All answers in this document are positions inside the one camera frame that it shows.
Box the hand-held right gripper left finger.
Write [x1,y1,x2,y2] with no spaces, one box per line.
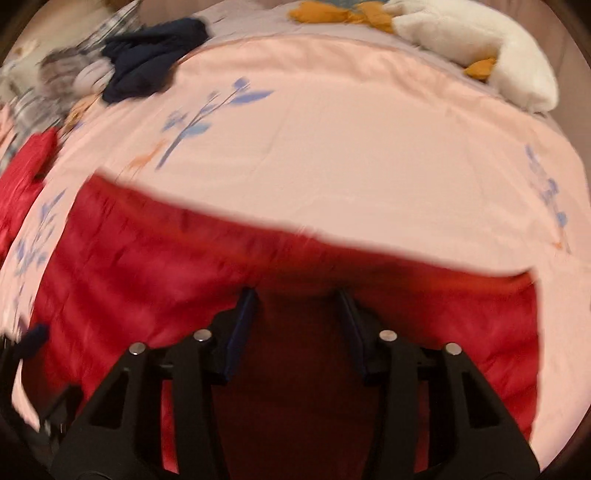
[50,287,259,480]

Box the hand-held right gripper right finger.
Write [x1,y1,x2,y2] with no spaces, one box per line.
[335,288,542,480]

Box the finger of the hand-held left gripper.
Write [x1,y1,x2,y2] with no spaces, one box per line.
[10,323,51,365]
[38,382,86,428]

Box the red puffer jacket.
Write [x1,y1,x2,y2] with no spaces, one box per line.
[30,173,541,480]

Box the red cloth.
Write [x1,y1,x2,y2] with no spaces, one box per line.
[0,129,59,256]

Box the pink floral bedspread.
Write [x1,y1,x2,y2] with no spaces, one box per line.
[0,34,591,467]

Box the grey plaid cloth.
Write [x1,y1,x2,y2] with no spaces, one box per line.
[0,0,145,155]

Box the light grey round soft item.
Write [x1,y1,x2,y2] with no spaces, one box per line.
[74,60,114,96]

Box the navy blue garment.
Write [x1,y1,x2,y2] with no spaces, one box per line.
[100,17,209,105]

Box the grey bed sheet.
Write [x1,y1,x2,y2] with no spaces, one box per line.
[201,0,462,47]

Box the white goose plush toy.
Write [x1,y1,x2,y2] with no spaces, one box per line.
[288,0,560,114]

